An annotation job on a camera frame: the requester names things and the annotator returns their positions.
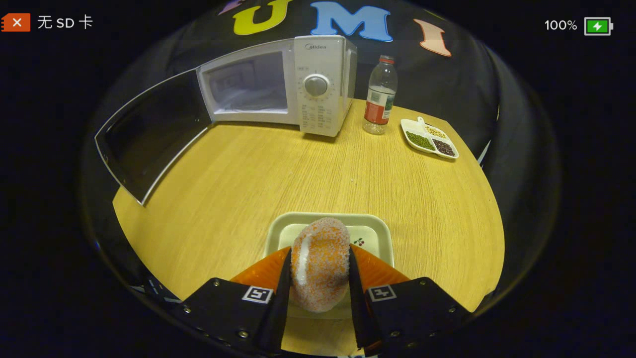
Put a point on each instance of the white microwave oven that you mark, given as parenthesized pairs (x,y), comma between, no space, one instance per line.
(318,59)

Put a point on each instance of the sugar-coated doughnut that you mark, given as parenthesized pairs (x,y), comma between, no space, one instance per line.
(320,263)

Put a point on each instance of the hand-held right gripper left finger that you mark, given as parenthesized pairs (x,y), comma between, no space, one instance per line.
(278,318)

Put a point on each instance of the white divided dish with beans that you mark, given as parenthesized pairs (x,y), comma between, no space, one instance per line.
(422,141)

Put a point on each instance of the clear plastic bottle red label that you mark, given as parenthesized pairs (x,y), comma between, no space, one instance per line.
(380,99)

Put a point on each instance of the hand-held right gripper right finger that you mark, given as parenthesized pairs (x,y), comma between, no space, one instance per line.
(360,318)

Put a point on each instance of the cream square plate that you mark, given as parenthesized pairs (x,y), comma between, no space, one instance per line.
(370,228)

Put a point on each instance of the black backdrop cloth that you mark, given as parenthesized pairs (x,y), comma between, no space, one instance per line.
(477,79)

